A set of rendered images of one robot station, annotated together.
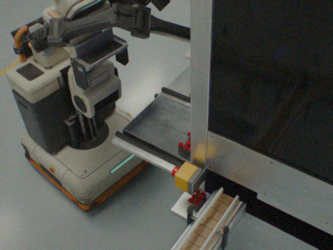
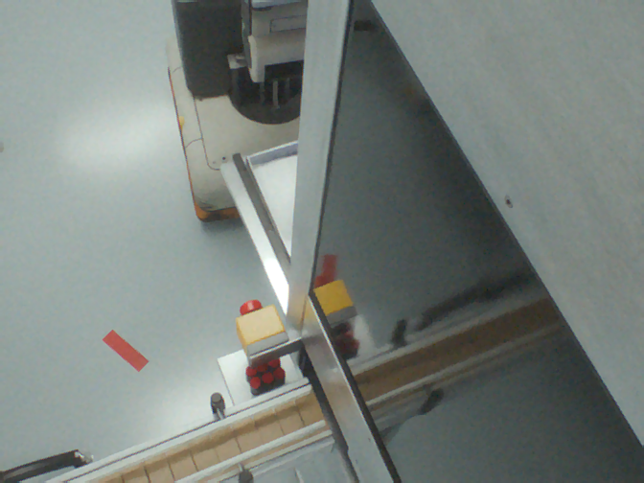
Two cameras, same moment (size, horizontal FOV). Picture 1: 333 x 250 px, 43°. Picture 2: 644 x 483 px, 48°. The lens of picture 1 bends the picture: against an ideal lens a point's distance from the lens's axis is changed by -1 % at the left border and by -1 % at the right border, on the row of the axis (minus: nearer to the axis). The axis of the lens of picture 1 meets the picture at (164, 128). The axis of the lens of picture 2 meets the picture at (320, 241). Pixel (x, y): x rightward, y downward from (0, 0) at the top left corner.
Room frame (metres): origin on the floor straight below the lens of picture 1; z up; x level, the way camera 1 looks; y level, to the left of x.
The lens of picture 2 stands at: (0.57, -0.30, 2.18)
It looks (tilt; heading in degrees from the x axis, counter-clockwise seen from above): 62 degrees down; 22
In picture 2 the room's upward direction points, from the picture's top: 8 degrees clockwise
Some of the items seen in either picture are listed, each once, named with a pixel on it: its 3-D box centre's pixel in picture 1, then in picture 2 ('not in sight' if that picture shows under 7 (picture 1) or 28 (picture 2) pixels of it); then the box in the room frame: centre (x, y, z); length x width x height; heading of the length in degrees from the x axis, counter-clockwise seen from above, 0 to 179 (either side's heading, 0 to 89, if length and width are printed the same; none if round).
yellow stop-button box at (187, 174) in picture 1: (188, 178); (262, 334); (0.93, -0.07, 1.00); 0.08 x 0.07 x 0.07; 53
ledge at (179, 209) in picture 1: (195, 207); (263, 380); (0.89, -0.10, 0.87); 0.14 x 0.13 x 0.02; 53
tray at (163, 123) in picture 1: (173, 129); (334, 208); (1.27, -0.04, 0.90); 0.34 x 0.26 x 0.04; 52
